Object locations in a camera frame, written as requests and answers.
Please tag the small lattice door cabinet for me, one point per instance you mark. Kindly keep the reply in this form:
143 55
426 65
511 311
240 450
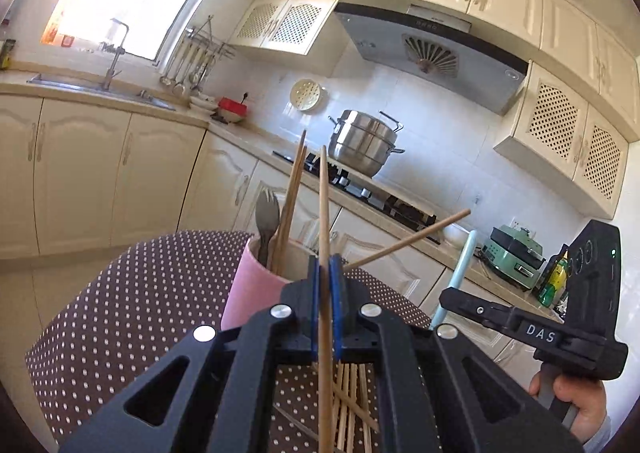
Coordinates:
285 23

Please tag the single wooden chopstick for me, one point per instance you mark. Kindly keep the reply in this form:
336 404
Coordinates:
290 183
298 158
324 208
415 235

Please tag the person's right hand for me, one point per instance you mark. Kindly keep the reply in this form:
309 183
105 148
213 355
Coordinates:
575 400

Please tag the steel sink faucet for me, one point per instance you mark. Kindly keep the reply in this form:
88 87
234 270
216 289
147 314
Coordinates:
116 53

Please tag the stainless steel steamer pot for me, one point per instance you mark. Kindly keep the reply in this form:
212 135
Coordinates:
367 143

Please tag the steel kitchen sink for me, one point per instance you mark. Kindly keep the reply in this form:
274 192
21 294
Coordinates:
100 90

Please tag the hanging steel skimmer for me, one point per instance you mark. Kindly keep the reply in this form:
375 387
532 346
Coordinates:
196 78

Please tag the black glass gas stove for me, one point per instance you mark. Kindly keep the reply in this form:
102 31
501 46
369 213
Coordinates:
400 215

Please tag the large lattice door cabinet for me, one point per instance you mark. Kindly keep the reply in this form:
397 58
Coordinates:
565 133

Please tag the wall utensil rack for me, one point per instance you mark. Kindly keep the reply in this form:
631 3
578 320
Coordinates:
210 40

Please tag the dark glass bottle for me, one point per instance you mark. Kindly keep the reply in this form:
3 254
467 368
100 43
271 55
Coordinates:
549 263

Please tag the hanging steel ladle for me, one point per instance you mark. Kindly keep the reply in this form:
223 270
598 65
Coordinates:
165 79
179 88

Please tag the grey range hood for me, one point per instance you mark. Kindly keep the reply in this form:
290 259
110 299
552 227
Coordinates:
430 53

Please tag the cream lower kitchen cabinets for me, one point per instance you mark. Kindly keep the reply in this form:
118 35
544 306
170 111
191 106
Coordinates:
100 173

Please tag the stacked white plates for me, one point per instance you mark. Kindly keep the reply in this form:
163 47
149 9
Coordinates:
202 104

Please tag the green yellow bottle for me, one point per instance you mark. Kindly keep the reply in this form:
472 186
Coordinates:
555 285

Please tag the white round steamer tray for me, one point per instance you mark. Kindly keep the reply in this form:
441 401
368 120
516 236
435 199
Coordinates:
306 94

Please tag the polka dot round table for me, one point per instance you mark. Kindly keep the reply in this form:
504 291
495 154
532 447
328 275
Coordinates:
125 323

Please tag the bunch of wooden chopsticks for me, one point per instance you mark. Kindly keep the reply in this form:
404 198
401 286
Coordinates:
345 398

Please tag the teal sheathed knife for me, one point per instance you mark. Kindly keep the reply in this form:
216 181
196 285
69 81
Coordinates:
462 263

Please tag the green electric multi cooker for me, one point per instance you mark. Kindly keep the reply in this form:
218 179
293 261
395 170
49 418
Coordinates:
515 258

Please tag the person's right forearm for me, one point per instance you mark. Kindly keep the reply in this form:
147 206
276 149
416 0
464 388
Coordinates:
599 430

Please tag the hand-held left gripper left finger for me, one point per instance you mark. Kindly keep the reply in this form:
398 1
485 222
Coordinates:
314 303

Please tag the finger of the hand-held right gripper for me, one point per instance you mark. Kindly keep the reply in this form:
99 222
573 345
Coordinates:
470 305

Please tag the red lidded container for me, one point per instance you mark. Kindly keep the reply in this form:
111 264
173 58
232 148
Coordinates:
233 105

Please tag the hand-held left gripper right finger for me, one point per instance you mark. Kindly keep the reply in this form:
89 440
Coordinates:
337 303

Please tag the pink cup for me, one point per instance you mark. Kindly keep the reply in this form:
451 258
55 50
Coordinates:
250 288

